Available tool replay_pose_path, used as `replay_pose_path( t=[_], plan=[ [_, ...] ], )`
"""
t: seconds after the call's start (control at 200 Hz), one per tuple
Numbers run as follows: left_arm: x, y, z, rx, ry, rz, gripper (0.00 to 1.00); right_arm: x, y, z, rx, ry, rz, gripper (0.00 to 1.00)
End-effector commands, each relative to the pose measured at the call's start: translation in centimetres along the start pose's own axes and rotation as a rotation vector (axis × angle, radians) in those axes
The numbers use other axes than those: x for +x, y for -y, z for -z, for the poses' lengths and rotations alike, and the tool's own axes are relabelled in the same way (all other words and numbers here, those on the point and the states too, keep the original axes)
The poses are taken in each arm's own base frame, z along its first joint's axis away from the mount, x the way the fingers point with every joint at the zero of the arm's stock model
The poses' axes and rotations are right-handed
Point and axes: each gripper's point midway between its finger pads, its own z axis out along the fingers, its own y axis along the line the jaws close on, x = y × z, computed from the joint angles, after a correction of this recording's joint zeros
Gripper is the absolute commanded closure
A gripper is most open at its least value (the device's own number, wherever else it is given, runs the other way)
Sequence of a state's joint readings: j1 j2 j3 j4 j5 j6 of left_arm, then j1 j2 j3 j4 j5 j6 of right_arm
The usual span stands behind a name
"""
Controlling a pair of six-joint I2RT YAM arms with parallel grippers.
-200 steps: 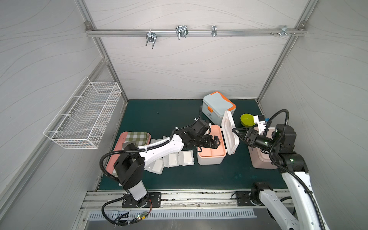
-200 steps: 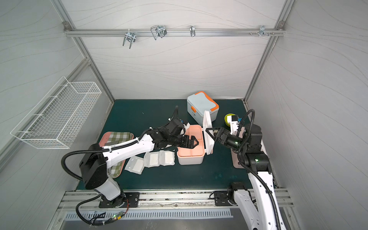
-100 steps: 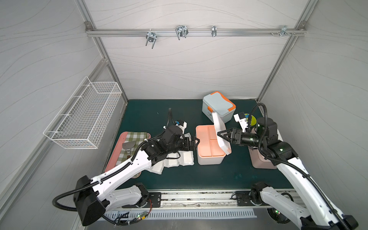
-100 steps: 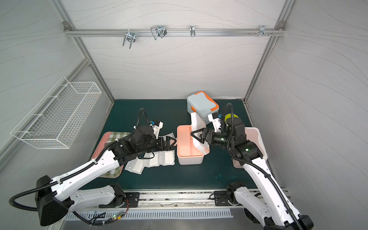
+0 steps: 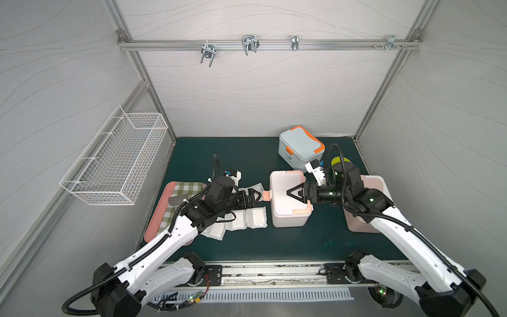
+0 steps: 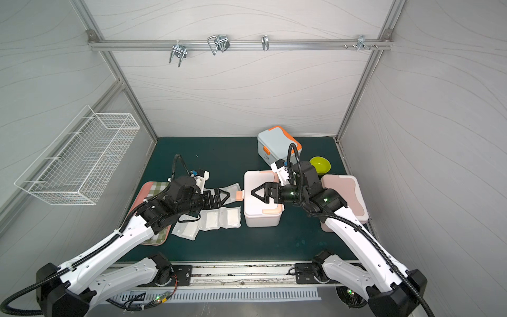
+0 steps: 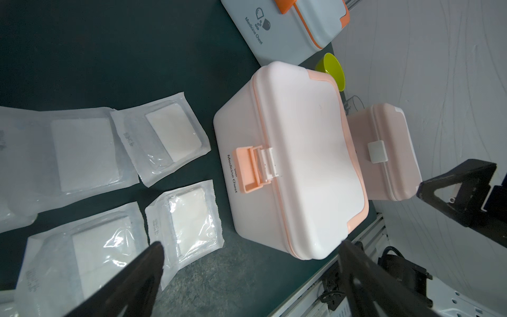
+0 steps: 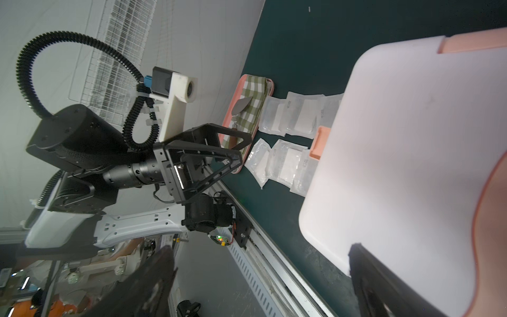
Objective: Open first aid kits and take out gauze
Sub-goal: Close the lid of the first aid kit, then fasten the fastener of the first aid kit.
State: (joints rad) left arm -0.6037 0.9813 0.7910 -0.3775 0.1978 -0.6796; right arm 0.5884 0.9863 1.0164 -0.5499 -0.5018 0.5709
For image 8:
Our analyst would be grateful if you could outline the green checkered cloth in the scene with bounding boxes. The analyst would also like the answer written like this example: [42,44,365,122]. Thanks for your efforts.
[221,74,270,149]

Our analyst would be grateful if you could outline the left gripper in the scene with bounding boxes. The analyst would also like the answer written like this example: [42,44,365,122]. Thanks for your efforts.
[103,124,252,204]

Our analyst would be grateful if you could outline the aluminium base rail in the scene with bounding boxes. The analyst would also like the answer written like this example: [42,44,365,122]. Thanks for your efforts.
[209,181,335,316]

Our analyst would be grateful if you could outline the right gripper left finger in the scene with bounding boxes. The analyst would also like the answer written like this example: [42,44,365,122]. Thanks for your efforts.
[84,246,177,316]

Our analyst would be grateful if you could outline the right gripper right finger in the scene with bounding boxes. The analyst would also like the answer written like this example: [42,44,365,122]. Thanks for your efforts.
[349,244,444,316]

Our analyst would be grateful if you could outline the green table mat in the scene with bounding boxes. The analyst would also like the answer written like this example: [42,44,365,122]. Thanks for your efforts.
[223,1,506,316]

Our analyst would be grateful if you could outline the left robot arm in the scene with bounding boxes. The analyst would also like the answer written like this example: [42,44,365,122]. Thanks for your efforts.
[16,31,252,251]

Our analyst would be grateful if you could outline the white box peach handle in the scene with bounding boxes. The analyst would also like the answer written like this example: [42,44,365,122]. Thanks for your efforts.
[299,28,506,316]

